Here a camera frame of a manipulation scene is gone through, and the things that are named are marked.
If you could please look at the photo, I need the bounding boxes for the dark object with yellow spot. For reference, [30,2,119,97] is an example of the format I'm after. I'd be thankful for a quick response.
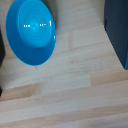
[0,29,6,97]

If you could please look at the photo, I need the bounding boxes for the blue plastic bowl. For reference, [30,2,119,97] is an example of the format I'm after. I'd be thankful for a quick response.
[5,0,57,67]

